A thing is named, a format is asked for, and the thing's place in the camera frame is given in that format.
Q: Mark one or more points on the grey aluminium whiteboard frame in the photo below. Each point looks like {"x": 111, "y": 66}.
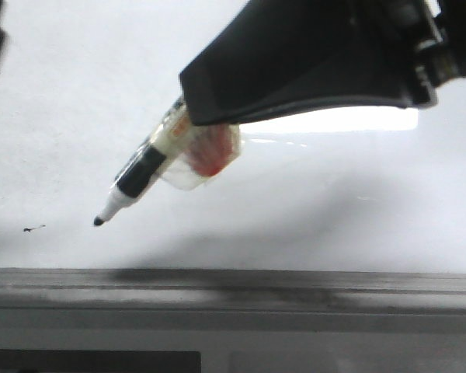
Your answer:
{"x": 232, "y": 290}

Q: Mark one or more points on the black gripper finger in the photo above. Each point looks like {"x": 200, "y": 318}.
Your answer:
{"x": 279, "y": 58}

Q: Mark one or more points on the red magnet taped to marker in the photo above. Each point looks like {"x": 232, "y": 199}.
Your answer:
{"x": 206, "y": 152}

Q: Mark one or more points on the black and white whiteboard marker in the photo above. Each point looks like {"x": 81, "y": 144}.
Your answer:
{"x": 155, "y": 154}

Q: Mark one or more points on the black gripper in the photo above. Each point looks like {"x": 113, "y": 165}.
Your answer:
{"x": 440, "y": 54}

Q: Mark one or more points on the white whiteboard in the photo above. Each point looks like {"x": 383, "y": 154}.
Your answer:
{"x": 82, "y": 83}

